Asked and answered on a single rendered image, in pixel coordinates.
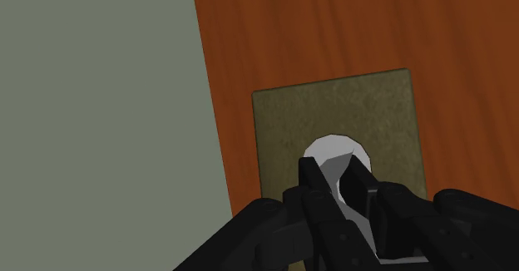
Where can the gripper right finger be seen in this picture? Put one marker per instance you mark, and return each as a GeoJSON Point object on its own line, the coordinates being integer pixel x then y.
{"type": "Point", "coordinates": [409, 221]}

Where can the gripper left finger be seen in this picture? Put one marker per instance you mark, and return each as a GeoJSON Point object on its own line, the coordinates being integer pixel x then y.
{"type": "Point", "coordinates": [324, 229]}

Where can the white spoon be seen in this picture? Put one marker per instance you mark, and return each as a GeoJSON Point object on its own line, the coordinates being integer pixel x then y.
{"type": "Point", "coordinates": [330, 148]}

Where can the olive rectangular mat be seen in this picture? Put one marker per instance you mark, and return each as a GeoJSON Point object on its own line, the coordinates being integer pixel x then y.
{"type": "Point", "coordinates": [332, 108]}

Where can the orange wooden table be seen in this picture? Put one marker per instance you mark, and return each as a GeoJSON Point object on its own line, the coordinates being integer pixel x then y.
{"type": "Point", "coordinates": [324, 27]}

